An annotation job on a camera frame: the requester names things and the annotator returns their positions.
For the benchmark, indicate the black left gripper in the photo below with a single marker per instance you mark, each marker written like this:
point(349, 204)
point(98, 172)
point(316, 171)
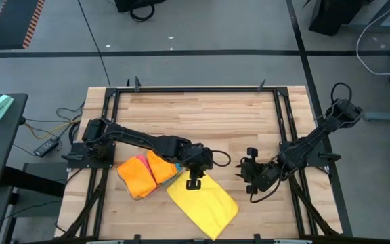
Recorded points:
point(198, 159)

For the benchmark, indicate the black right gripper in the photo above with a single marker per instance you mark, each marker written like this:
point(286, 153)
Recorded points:
point(261, 174)

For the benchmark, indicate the yellow microfiber towel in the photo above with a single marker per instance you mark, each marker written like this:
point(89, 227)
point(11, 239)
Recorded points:
point(205, 206)

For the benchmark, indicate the orange microfiber towel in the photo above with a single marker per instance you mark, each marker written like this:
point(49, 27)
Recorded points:
point(136, 178)
point(161, 169)

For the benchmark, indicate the pink microfiber towel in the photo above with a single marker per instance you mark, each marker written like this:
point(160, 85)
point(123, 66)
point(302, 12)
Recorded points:
point(143, 159)

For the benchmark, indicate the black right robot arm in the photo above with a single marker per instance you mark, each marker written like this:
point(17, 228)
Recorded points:
point(310, 142)

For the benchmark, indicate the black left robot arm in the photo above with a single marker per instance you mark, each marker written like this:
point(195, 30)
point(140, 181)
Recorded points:
point(141, 139)

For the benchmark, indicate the clear plastic bin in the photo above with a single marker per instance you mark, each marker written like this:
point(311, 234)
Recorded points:
point(168, 179)

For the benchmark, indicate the grey table leg foot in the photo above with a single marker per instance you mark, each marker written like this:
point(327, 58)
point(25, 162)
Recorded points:
point(384, 116)

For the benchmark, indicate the grey desk base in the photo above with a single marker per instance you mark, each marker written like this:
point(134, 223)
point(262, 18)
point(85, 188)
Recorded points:
point(42, 169)

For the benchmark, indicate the black power adapter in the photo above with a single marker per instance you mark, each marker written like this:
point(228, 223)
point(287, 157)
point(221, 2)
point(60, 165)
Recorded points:
point(46, 147)

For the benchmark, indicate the black cabinet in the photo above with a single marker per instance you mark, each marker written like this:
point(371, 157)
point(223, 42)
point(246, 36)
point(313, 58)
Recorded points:
point(334, 15)

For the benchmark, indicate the black mat orange striped edge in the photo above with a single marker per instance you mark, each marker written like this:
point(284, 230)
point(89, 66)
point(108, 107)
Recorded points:
point(12, 23)

